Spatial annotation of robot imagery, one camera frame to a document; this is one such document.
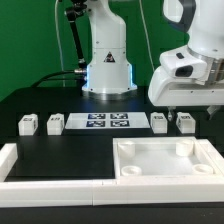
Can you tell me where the white sheet with tags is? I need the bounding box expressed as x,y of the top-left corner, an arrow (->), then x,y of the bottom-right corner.
65,112 -> 150,130

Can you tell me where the black cable on table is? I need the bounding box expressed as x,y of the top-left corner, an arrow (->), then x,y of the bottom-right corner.
31,68 -> 88,88

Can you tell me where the white square tabletop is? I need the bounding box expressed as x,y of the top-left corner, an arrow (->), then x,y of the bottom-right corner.
113,137 -> 224,177

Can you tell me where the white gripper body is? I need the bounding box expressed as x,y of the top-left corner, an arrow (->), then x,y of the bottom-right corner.
148,49 -> 224,107

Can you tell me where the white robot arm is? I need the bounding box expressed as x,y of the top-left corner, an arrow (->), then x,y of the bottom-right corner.
82,0 -> 224,109

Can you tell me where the white U-shaped obstacle fence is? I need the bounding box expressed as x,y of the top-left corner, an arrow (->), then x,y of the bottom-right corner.
0,143 -> 224,208

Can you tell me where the white hanging cable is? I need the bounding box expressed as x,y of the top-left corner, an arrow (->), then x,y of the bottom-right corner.
54,0 -> 66,88

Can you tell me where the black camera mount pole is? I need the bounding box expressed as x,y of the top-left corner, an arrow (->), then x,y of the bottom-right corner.
65,0 -> 87,69

